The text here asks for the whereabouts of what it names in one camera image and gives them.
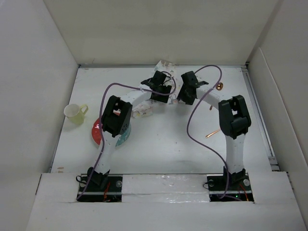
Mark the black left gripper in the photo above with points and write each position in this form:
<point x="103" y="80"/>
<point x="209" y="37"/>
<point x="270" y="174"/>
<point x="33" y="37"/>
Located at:
<point x="162" y="98"/>

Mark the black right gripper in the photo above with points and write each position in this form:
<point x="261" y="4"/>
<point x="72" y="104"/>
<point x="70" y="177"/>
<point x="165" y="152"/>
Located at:
<point x="181" y="95"/>

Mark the floral patterned cloth placemat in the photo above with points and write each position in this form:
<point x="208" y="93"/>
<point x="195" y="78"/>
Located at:
<point x="146" y="108"/>

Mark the copper spoon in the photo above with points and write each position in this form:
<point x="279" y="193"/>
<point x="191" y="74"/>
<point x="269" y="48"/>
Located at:
<point x="218" y="87"/>

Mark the copper fork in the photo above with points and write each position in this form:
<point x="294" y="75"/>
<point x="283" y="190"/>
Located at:
<point x="212" y="133"/>

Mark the red and teal plate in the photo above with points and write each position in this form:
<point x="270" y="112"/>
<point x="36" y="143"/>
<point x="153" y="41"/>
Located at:
<point x="96" y="136"/>

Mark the pale green mug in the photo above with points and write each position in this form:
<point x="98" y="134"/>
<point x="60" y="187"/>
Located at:
<point x="76" y="113"/>

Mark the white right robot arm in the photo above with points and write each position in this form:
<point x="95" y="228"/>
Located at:
<point x="234" y="119"/>

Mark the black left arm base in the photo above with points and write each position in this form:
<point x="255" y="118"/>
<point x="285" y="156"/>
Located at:
<point x="101" y="188"/>

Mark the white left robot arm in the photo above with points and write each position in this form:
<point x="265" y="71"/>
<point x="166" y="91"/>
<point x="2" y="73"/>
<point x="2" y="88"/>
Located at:
<point x="115" y="119"/>

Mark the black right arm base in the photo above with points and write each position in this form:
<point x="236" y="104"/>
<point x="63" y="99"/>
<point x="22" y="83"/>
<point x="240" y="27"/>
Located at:
<point x="237" y="189"/>

